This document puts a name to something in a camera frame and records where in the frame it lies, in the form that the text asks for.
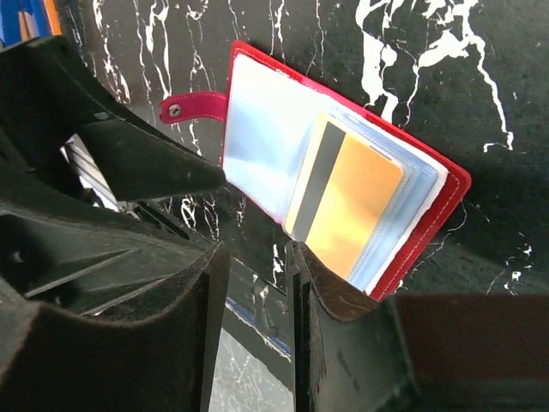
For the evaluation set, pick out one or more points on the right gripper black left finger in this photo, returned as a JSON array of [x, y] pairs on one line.
[[101, 312]]

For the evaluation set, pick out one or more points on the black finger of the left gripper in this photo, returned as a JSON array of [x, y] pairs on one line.
[[48, 95]]

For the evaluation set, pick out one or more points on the red leather card holder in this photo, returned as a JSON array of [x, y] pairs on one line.
[[269, 111]]

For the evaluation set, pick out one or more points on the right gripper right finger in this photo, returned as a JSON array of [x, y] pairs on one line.
[[347, 349]]

